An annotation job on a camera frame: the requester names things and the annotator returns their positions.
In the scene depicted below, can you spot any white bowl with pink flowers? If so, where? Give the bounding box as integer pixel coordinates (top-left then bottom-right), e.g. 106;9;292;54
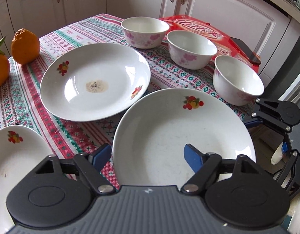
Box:
213;55;264;106
167;30;218;70
121;16;170;49

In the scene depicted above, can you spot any black smartphone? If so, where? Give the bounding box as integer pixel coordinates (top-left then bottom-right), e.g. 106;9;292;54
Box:
230;37;262;65

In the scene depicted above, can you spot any red cardboard box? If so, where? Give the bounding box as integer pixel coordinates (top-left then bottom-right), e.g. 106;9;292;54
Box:
159;15;262;75

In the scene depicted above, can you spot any dark appliance front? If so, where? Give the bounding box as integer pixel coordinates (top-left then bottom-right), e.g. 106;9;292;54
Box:
263;28;300;103

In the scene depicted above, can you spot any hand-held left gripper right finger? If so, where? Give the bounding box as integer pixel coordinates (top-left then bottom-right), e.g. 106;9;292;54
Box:
181;144;259;192

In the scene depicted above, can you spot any orange with green leaf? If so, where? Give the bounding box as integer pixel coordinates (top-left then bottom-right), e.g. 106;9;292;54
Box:
0;36;11;88

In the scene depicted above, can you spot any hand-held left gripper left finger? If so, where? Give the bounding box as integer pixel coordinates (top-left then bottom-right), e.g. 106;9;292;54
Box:
36;143;116;195

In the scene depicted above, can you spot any tall bumpy orange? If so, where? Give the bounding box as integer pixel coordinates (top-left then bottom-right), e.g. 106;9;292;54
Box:
11;28;41;65

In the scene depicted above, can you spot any white plate with brown stain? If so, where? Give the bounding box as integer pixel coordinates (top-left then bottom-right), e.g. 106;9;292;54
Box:
40;43;151;122

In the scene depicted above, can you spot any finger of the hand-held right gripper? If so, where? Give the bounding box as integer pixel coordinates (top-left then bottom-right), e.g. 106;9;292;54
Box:
243;97;291;132
270;143;299;197

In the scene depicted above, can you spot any patterned red green tablecloth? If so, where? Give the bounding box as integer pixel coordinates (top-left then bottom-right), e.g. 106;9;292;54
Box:
0;13;256;234

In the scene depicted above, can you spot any white plate with fruit print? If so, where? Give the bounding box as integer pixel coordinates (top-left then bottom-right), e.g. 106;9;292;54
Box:
0;125;54;234
112;88;256;187

